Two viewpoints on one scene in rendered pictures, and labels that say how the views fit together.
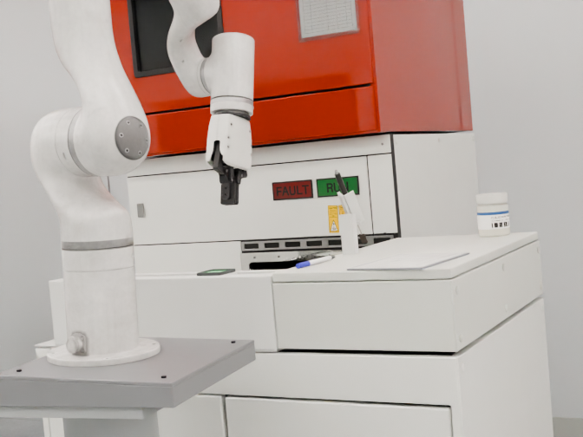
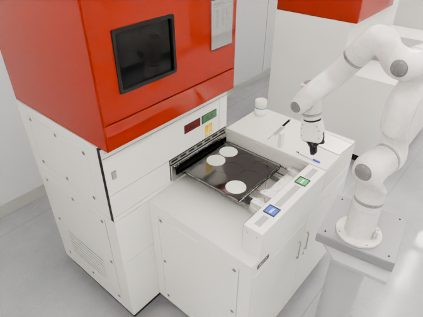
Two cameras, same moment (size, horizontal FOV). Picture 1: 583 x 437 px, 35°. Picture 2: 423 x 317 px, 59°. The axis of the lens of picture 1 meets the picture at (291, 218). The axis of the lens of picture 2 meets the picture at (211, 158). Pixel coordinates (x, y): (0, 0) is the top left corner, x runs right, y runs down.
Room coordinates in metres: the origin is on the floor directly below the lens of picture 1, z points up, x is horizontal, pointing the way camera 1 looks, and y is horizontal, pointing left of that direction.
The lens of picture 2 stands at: (1.94, 1.58, 2.05)
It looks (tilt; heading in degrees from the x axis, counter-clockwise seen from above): 35 degrees down; 282
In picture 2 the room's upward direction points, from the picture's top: straight up
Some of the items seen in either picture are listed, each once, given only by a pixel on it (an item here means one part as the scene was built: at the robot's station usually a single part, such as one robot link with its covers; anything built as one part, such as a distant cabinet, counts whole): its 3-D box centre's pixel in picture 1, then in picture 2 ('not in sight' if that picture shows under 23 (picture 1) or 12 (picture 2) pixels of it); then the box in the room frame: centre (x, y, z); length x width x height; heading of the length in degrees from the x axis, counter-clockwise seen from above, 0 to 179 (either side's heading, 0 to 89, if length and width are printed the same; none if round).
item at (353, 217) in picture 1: (351, 221); (278, 134); (1.94, -0.13, 1.03); 0.06 x 0.04 x 0.13; 151
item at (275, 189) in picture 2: not in sight; (277, 193); (1.91, 0.15, 0.87); 0.36 x 0.08 x 0.03; 61
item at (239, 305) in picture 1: (167, 309); (286, 207); (1.86, 0.27, 0.89); 0.55 x 0.09 x 0.14; 61
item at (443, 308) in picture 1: (422, 284); (287, 144); (1.88, -0.26, 0.89); 0.62 x 0.35 x 0.14; 151
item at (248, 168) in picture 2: not in sight; (231, 168); (2.15, 0.04, 0.90); 0.34 x 0.34 x 0.01; 61
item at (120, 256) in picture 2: not in sight; (141, 209); (2.74, -0.07, 0.41); 0.82 x 0.71 x 0.82; 61
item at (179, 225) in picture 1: (254, 223); (174, 148); (2.44, 0.10, 1.02); 0.82 x 0.03 x 0.40; 61
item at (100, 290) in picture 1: (101, 300); (363, 216); (1.55, 0.34, 0.96); 0.19 x 0.19 x 0.18
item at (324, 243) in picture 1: (314, 243); (199, 144); (2.35, -0.05, 0.96); 0.44 x 0.01 x 0.02; 61
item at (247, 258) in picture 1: (315, 268); (200, 155); (2.34, -0.05, 0.89); 0.44 x 0.02 x 0.10; 61
